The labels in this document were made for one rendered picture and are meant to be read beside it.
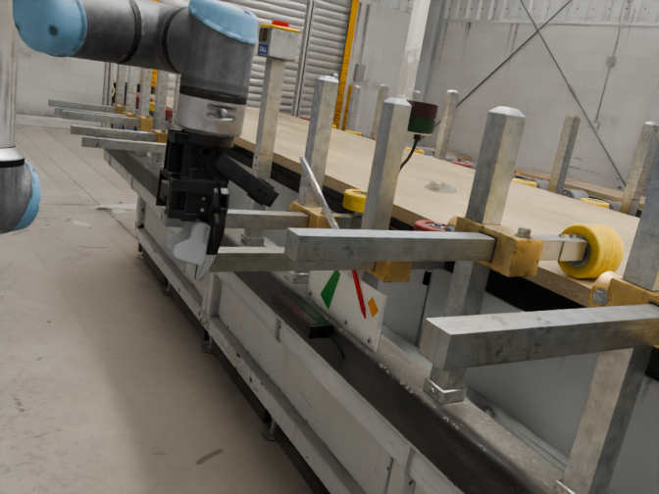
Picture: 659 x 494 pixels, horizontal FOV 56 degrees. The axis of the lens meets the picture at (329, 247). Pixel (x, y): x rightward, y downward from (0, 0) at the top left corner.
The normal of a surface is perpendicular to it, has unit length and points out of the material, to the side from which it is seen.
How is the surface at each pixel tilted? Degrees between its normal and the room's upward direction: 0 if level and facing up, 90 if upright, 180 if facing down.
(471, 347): 90
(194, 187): 90
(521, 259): 90
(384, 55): 90
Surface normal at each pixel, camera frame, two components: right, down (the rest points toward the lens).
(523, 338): 0.47, 0.30
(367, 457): -0.86, -0.01
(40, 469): 0.16, -0.95
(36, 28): -0.54, 0.17
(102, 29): 0.76, 0.41
